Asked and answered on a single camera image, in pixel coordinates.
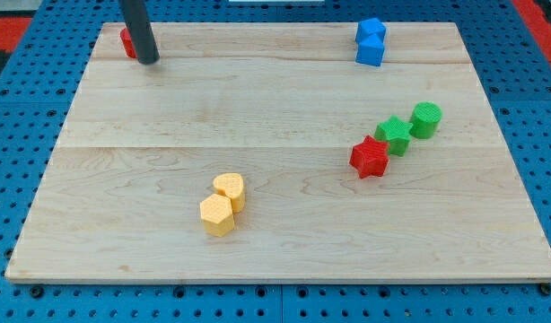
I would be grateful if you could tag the yellow heart block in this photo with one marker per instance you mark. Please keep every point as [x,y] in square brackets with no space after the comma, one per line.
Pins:
[231,185]

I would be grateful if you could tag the yellow hexagon block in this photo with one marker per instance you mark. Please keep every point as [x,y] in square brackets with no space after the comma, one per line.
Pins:
[216,215]

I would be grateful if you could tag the blue cube block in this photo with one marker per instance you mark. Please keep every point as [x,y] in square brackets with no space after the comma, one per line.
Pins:
[368,27]

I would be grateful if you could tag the green star block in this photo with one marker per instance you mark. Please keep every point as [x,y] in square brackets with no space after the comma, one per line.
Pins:
[396,133]

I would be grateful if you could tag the blue triangle block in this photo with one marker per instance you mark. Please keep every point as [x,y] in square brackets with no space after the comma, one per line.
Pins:
[370,51]

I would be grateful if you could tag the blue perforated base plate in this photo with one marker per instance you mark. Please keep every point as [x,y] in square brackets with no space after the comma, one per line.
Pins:
[39,82]

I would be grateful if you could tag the red circle block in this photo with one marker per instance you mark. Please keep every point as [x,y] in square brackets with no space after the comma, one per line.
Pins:
[127,43]

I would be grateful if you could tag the red star block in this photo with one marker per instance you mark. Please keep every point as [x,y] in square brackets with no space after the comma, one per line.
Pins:
[370,157]

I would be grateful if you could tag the green cylinder block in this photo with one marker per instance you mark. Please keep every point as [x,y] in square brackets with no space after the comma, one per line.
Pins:
[425,119]

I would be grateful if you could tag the light wooden board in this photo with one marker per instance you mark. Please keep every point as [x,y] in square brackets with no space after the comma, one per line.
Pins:
[282,104]

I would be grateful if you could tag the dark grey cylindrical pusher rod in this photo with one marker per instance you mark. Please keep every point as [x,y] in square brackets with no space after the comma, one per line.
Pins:
[137,22]

